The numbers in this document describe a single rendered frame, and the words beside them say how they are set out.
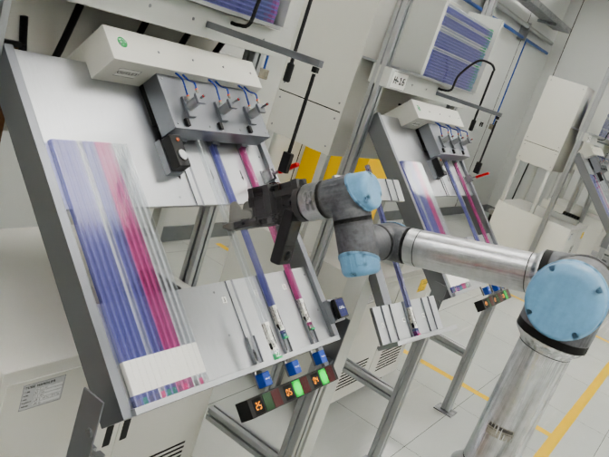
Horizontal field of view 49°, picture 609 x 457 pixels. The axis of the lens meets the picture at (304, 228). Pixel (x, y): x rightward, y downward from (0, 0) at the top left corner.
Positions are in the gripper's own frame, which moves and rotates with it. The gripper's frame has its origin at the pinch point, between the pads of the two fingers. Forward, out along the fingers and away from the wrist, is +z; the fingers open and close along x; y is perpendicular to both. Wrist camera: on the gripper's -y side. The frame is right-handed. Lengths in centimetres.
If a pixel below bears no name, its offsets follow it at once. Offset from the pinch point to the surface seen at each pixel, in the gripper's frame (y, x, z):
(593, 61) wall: 173, -771, 37
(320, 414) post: -57, -60, 26
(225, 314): -17.6, 4.4, 1.5
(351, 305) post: -24, -58, 8
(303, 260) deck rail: -9.2, -30.0, 3.2
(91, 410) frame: -27, 42, -1
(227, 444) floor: -69, -65, 70
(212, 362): -26.0, 12.7, -0.7
